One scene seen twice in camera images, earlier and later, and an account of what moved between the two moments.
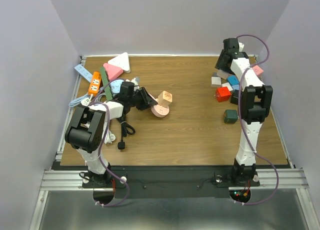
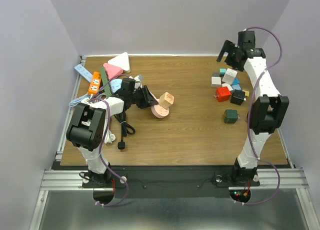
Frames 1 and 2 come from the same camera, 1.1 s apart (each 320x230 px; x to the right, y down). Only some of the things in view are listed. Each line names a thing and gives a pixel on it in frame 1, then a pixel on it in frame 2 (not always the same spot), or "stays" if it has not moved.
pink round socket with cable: x=159 y=110 stays
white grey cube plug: x=222 y=73 -> x=229 y=76
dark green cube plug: x=230 y=116 stays
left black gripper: x=147 y=100 stays
